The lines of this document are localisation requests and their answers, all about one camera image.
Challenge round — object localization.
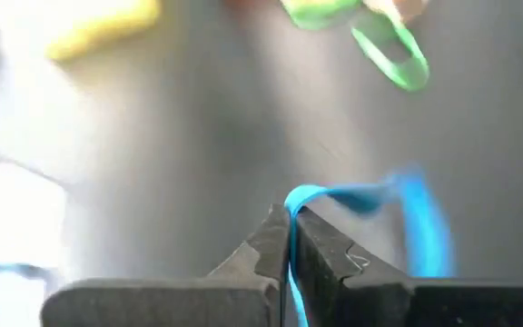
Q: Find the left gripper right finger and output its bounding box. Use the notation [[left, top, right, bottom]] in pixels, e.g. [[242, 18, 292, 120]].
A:
[[295, 207, 523, 327]]

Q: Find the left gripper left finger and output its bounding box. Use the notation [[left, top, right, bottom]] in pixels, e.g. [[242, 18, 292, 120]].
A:
[[41, 203, 290, 327]]

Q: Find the green rubber band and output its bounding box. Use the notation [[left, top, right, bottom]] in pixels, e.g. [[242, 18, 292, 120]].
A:
[[281, 0, 363, 32], [350, 11, 430, 93]]

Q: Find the yellow rubber band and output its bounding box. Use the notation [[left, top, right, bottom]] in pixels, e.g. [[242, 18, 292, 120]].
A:
[[44, 0, 162, 64]]

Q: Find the tan rubber band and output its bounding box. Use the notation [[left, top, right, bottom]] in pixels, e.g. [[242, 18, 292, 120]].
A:
[[363, 0, 430, 24]]

